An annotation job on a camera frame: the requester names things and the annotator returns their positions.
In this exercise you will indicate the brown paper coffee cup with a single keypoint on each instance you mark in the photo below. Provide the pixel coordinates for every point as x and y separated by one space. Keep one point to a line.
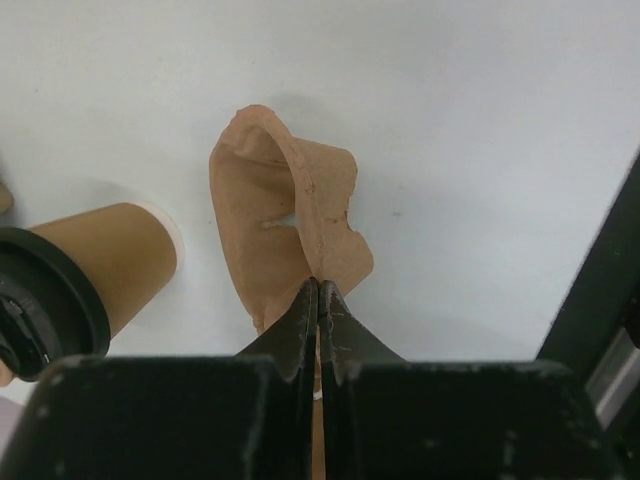
128 251

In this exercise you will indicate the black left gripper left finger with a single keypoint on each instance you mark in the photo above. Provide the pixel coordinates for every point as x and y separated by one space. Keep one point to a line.
247 416

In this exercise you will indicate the black coffee cup lid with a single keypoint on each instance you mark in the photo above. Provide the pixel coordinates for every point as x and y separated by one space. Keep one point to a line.
49 308

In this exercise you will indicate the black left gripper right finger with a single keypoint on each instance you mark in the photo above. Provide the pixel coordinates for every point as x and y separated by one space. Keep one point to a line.
388 418

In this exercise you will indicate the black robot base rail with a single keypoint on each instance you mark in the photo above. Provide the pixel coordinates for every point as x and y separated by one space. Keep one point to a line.
596 330

